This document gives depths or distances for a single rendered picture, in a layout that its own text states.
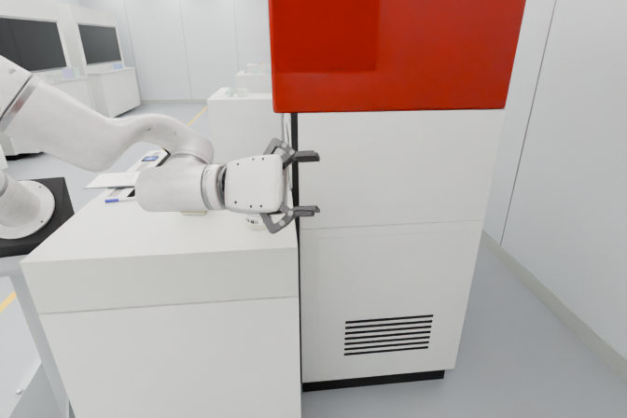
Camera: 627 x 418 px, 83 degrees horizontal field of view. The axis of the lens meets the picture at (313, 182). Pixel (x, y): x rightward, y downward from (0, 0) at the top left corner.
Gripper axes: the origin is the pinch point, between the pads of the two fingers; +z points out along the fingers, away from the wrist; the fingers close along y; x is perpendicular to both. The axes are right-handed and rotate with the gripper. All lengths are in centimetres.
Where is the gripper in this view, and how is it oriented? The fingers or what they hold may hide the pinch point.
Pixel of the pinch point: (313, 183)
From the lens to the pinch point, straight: 60.3
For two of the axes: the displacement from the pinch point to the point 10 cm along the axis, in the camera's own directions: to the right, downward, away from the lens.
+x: -1.9, -2.4, -9.5
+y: 0.0, 9.7, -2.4
